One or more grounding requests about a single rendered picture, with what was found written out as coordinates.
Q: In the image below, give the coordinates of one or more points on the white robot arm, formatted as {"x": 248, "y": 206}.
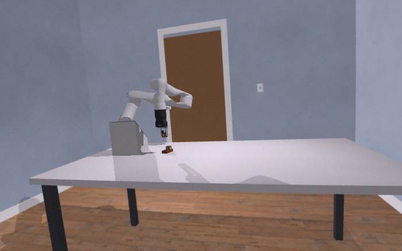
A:
{"x": 162, "y": 88}

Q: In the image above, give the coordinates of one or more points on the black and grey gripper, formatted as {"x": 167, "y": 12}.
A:
{"x": 160, "y": 116}

